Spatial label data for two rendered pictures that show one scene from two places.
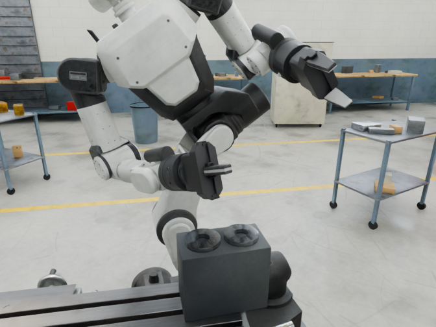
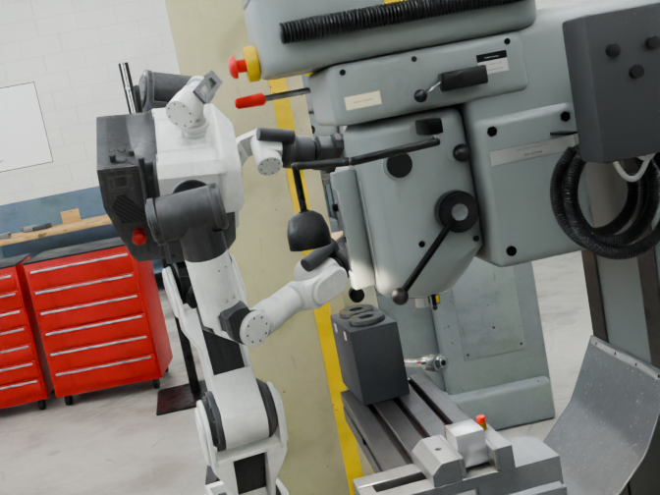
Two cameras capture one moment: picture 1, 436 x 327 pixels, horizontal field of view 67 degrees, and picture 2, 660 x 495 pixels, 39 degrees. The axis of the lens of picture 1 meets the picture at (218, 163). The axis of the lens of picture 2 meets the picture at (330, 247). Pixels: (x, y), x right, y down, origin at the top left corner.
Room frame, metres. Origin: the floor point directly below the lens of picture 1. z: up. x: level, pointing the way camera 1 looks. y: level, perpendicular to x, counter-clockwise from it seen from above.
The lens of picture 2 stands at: (0.67, 2.24, 1.68)
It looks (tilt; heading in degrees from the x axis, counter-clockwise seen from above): 9 degrees down; 272
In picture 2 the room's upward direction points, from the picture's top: 11 degrees counter-clockwise
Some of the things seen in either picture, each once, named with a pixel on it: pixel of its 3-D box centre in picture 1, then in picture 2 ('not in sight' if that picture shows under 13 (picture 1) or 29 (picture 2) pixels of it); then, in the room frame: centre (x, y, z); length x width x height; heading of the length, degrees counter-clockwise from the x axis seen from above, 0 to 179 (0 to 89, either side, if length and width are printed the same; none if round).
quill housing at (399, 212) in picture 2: not in sight; (412, 202); (0.57, 0.60, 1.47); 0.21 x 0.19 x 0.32; 100
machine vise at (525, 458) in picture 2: not in sight; (455, 474); (0.59, 0.71, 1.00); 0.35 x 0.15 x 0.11; 12
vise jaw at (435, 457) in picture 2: not in sight; (437, 460); (0.61, 0.72, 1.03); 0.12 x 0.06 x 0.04; 102
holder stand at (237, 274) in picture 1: (222, 268); (367, 351); (0.71, -0.01, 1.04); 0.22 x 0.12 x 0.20; 103
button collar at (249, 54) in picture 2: not in sight; (251, 64); (0.80, 0.64, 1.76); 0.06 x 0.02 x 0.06; 100
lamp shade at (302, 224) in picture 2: not in sight; (306, 228); (0.76, 0.71, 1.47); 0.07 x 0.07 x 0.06
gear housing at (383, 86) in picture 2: not in sight; (412, 81); (0.54, 0.59, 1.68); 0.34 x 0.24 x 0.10; 10
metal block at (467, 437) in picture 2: not in sight; (466, 443); (0.56, 0.70, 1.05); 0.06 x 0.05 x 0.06; 102
